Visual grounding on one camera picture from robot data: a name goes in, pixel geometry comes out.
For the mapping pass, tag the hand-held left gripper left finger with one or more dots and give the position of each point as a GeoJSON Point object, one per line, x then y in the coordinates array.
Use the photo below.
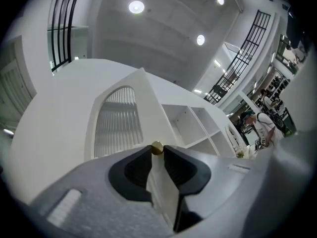
{"type": "Point", "coordinates": [128, 172]}

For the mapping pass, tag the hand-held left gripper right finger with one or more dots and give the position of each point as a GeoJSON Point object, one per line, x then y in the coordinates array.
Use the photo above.
{"type": "Point", "coordinates": [188, 172]}

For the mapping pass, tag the round gold door knob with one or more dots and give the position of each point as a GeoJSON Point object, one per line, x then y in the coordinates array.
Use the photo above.
{"type": "Point", "coordinates": [157, 147]}

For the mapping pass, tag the white cabinet door fluted glass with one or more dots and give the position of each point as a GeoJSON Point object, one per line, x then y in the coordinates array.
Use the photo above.
{"type": "Point", "coordinates": [149, 103]}

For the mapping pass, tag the narrow white arched door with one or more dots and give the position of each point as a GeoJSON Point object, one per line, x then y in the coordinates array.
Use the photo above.
{"type": "Point", "coordinates": [231, 135]}

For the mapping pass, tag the white cabinet with open shelves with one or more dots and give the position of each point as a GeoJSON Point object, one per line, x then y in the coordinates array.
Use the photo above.
{"type": "Point", "coordinates": [49, 123]}

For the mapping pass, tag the grey panelled room door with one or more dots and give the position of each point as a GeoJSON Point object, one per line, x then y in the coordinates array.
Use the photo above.
{"type": "Point", "coordinates": [12, 93]}

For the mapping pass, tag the black metal window grille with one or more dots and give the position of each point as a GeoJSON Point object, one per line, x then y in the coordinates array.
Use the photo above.
{"type": "Point", "coordinates": [62, 26]}
{"type": "Point", "coordinates": [244, 53]}

